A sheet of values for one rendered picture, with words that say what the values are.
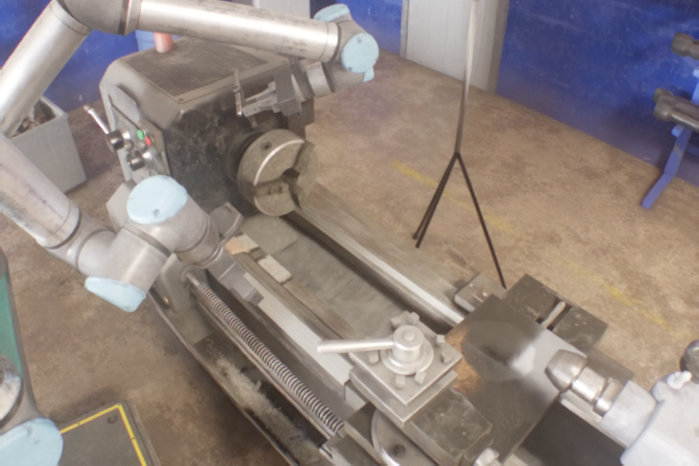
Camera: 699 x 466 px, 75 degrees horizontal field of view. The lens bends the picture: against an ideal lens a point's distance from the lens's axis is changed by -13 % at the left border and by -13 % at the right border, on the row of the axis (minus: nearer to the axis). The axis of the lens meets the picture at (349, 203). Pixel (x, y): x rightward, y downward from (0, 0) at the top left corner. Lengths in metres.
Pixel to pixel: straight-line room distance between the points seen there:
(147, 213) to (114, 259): 0.09
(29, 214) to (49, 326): 2.13
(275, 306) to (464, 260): 1.58
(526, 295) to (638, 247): 1.88
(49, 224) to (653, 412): 1.12
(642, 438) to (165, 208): 0.93
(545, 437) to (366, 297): 0.70
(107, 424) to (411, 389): 1.32
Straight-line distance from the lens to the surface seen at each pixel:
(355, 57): 1.15
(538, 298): 1.58
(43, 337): 2.90
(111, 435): 2.04
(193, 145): 1.57
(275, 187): 1.50
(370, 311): 1.66
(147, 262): 0.82
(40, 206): 0.84
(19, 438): 0.76
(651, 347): 2.85
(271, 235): 1.94
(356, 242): 1.69
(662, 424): 1.09
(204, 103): 1.54
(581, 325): 1.56
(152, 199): 0.83
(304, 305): 1.53
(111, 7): 1.04
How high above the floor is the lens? 2.00
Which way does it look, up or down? 38 degrees down
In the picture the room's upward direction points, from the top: straight up
